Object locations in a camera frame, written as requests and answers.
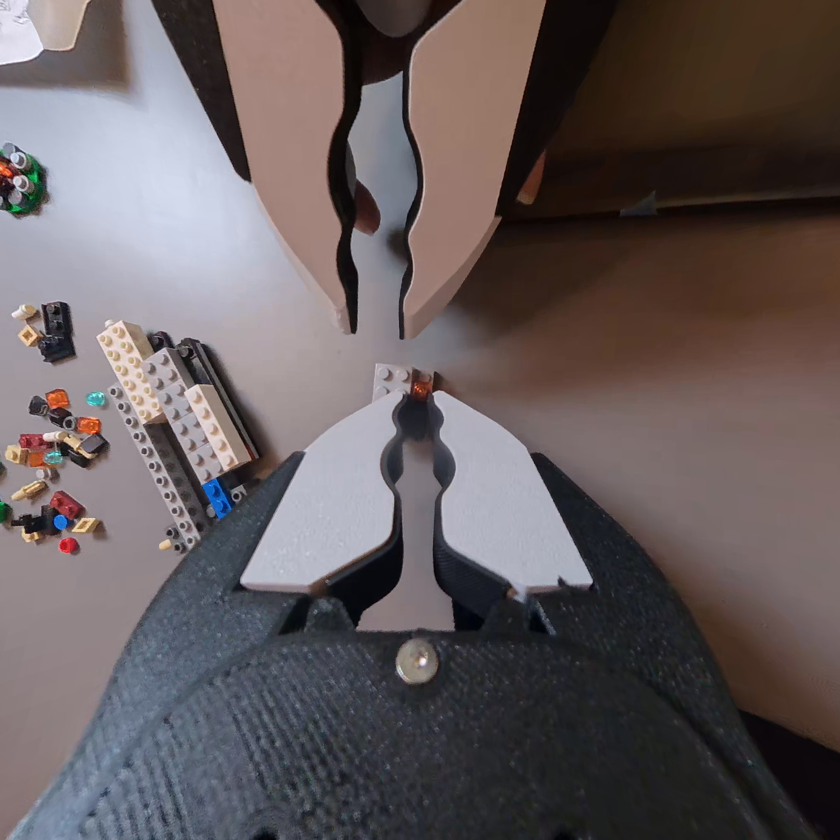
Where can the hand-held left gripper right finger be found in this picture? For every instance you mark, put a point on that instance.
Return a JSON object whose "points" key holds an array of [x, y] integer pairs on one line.
{"points": [[512, 512]]}

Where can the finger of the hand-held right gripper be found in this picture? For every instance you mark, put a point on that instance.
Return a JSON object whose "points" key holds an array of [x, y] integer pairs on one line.
{"points": [[466, 131], [282, 131]]}

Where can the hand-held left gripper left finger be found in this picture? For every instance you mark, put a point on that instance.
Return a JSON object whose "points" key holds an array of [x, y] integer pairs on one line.
{"points": [[328, 505]]}

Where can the small grey lego assembly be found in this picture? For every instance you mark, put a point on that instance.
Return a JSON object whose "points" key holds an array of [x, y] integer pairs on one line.
{"points": [[390, 377]]}

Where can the transparent orange lego piece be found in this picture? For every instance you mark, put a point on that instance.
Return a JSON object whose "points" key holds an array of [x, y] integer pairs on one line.
{"points": [[420, 392]]}

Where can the pile of lego pieces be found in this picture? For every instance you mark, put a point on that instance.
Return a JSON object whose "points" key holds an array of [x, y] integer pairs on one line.
{"points": [[62, 505]]}

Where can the long grey lego build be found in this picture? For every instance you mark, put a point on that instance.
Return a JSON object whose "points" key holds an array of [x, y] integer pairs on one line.
{"points": [[170, 407]]}

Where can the green round lego campfire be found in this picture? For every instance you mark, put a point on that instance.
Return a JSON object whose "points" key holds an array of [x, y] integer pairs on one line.
{"points": [[23, 190]]}

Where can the person's right hand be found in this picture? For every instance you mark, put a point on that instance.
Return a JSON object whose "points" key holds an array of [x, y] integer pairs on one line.
{"points": [[533, 180]]}

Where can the printed white paper bag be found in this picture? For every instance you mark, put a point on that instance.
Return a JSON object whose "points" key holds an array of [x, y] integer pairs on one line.
{"points": [[59, 26]]}

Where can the blue tape piece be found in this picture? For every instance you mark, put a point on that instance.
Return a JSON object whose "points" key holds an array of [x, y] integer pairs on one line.
{"points": [[640, 207]]}

